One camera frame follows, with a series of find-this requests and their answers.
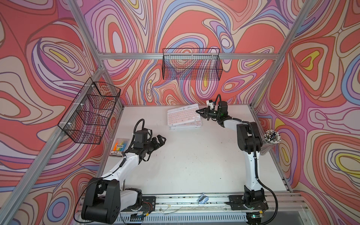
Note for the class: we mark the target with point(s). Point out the metal cup with pencils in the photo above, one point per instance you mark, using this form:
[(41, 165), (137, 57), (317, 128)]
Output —
[(270, 139)]

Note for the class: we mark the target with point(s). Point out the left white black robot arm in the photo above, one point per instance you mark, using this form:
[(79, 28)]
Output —
[(104, 197)]

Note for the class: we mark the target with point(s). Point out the black wire basket back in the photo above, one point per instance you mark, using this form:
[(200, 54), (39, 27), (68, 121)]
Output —
[(191, 64)]

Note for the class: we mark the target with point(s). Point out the black wire basket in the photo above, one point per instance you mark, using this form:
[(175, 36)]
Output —
[(90, 112), (191, 64)]

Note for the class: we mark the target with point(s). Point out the colourful marker pack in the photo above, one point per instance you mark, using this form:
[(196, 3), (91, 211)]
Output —
[(119, 146)]

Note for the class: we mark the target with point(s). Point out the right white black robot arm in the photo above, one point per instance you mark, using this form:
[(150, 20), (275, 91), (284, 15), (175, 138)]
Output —
[(249, 142)]

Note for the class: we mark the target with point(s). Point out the pink keyboard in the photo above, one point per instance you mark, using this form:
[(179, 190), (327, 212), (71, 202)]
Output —
[(195, 124), (182, 115)]

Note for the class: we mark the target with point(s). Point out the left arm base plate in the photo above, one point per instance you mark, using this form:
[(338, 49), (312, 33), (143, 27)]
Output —
[(148, 205)]

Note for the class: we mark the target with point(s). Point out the black wire basket left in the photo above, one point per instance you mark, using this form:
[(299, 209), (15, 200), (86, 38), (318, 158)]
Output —
[(90, 112)]

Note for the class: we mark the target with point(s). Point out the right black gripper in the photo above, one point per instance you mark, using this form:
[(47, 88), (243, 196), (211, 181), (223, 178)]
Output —
[(206, 113)]

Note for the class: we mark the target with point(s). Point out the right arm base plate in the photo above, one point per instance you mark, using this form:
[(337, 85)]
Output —
[(239, 202)]

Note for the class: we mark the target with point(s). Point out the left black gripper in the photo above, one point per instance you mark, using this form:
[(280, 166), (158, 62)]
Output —
[(161, 143)]

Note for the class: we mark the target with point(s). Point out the blue white binder clip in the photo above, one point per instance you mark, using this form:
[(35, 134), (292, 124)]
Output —
[(203, 199)]

